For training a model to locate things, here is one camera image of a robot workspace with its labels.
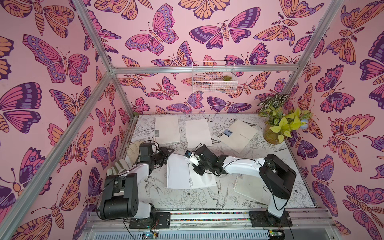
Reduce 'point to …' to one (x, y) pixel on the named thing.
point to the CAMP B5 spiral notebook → (238, 135)
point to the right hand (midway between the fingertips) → (193, 162)
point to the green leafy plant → (282, 118)
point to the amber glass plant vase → (271, 136)
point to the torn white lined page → (197, 132)
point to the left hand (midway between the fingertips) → (174, 150)
